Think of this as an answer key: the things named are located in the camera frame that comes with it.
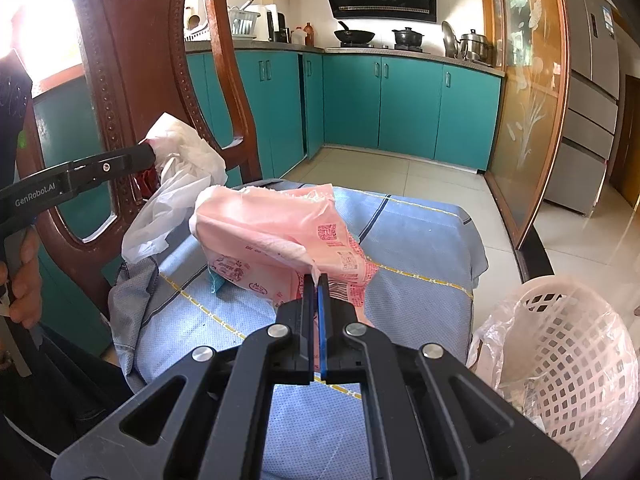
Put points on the etched glass sliding door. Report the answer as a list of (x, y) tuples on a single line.
[(530, 110)]

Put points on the gas stove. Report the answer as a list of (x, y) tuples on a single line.
[(385, 47)]

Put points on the red snack wrapper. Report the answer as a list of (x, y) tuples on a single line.
[(148, 182)]

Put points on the person's left hand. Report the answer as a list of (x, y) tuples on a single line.
[(27, 275)]

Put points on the blue striped tablecloth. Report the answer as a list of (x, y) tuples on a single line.
[(410, 240)]

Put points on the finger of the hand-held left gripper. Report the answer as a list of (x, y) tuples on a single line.
[(110, 164)]

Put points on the teal kitchen cabinets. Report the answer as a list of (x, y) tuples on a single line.
[(410, 105)]

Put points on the black wok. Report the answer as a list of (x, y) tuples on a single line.
[(355, 35)]

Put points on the white plastic bag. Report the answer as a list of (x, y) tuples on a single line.
[(185, 150)]

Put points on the brown bottle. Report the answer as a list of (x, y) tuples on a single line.
[(309, 35)]

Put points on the silver refrigerator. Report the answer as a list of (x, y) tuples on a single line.
[(585, 110)]

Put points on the white kitchen appliance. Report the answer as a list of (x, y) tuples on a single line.
[(265, 20)]

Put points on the white plastic jug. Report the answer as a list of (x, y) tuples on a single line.
[(298, 36)]

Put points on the stainless steel pot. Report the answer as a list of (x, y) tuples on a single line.
[(476, 47)]

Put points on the brown wooden door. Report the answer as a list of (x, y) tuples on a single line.
[(627, 145)]

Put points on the person's dark clothing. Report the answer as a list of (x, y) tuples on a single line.
[(50, 395)]

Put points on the black cooking pot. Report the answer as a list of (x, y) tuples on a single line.
[(407, 39)]

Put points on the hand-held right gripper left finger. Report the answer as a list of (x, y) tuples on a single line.
[(307, 320)]

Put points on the carved wooden chair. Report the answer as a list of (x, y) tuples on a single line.
[(130, 60)]

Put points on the pink printed plastic bag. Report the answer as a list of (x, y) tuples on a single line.
[(265, 230)]

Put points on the black kitchen appliance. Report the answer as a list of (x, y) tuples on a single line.
[(278, 30)]

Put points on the teal plastic packet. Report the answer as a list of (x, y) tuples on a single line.
[(216, 280)]

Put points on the steel pot lid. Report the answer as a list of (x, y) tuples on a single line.
[(450, 40)]

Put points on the clear plastic basket liner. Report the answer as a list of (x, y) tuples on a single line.
[(492, 340)]

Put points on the white plastic mesh basket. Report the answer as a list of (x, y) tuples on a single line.
[(575, 360)]

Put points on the white dish rack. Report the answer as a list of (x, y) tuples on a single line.
[(242, 25)]

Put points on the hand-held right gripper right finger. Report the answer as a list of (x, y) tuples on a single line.
[(322, 330)]

